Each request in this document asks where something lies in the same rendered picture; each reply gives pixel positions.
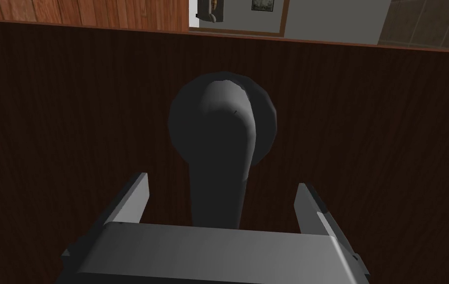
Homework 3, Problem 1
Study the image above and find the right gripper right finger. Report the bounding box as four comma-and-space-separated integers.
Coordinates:
293, 183, 341, 239

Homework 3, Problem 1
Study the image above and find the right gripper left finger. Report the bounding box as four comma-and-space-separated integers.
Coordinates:
97, 172, 150, 229

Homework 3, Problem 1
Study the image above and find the dark brown wooden door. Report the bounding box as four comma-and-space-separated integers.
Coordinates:
0, 19, 449, 284

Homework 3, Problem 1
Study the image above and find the framed picture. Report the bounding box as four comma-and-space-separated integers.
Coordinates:
251, 0, 275, 12

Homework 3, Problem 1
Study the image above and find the dark grey door handle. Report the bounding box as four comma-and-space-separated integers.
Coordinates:
168, 71, 278, 229

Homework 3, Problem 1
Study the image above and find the wall telephone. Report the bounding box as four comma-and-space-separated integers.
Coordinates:
195, 0, 225, 24

